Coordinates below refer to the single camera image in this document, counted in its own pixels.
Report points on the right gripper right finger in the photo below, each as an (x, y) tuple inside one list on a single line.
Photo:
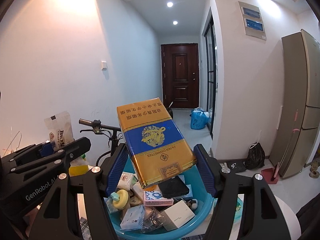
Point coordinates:
[(261, 216)]

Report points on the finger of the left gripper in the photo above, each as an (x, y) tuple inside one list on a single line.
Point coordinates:
[(29, 153), (67, 153)]

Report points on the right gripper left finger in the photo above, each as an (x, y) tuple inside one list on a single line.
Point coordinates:
[(58, 217)]

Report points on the white napkin pack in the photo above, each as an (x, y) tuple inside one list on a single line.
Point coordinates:
[(126, 181)]

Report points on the yellow blue cigarette carton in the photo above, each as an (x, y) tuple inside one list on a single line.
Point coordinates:
[(157, 149)]

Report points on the clear cotton swab bag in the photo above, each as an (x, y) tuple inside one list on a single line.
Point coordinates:
[(153, 220)]

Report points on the blue tissue pack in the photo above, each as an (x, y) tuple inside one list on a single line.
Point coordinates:
[(132, 218)]

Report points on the yellow green lidded container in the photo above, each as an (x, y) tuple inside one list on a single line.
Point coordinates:
[(79, 166)]

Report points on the blue plastic basin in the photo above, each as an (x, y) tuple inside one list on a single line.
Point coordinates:
[(204, 206)]

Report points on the green wet wipes pack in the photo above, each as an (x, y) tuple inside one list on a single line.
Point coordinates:
[(239, 207)]

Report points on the black trash bag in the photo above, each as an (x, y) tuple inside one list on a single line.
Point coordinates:
[(255, 158)]

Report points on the white marble box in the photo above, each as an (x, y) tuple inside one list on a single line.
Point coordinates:
[(177, 216)]

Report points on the blue plastic bag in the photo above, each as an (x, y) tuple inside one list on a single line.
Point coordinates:
[(199, 118)]

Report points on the pink soap box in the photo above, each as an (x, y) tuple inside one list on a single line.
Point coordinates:
[(155, 198)]

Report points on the beige refrigerator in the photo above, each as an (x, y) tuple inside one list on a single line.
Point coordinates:
[(299, 121)]

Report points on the dark wooden door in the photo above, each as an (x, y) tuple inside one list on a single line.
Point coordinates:
[(180, 75)]

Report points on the glass sliding door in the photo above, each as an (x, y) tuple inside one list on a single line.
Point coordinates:
[(209, 36)]

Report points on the electrical panel box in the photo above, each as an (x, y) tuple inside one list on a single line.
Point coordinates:
[(253, 22)]

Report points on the wire clothes hanger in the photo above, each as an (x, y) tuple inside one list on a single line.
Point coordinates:
[(11, 145)]

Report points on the white light switch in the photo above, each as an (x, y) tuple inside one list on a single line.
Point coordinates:
[(103, 65)]

